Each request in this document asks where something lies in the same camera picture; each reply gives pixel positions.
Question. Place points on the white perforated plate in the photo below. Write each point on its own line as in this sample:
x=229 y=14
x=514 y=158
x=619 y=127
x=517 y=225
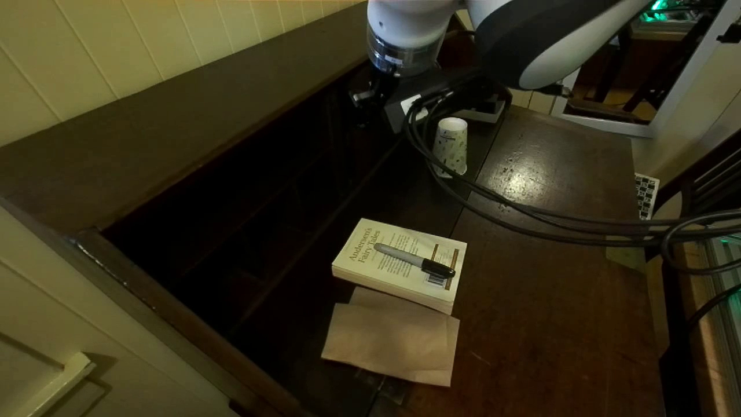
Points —
x=646 y=198

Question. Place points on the dark wooden secretary desk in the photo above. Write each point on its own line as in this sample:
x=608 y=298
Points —
x=154 y=139

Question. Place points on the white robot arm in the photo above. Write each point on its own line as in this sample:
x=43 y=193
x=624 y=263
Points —
x=541 y=37

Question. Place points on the black and silver pen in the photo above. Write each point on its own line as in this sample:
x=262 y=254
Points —
x=409 y=257

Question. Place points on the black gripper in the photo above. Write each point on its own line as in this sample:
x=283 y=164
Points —
x=396 y=101

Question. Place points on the light wooden stand table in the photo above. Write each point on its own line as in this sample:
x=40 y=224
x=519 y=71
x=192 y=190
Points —
x=617 y=77

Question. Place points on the white room door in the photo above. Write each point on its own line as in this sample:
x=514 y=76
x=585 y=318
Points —
x=696 y=84

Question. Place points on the speckled white paper cup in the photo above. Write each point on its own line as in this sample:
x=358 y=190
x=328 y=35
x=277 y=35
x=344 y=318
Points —
x=449 y=147

